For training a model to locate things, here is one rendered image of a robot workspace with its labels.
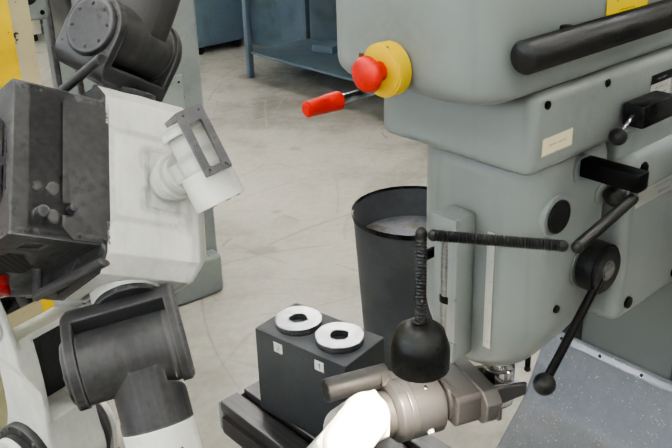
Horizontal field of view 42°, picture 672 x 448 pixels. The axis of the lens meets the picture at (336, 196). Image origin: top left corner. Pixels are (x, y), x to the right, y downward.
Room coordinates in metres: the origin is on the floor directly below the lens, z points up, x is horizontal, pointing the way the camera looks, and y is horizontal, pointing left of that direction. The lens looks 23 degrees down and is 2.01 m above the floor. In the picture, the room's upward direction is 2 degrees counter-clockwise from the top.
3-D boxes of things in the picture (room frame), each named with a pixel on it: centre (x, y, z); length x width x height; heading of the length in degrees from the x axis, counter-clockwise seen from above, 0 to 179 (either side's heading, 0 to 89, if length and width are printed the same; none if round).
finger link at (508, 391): (1.05, -0.24, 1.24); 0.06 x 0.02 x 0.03; 112
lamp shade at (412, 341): (0.88, -0.09, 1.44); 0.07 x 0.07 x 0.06
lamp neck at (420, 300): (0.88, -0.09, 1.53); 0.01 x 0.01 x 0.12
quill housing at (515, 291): (1.08, -0.24, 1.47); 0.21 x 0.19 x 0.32; 41
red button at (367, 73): (0.91, -0.04, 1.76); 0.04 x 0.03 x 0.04; 41
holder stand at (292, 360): (1.40, 0.04, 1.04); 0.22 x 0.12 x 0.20; 51
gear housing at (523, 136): (1.10, -0.27, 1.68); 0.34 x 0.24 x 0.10; 131
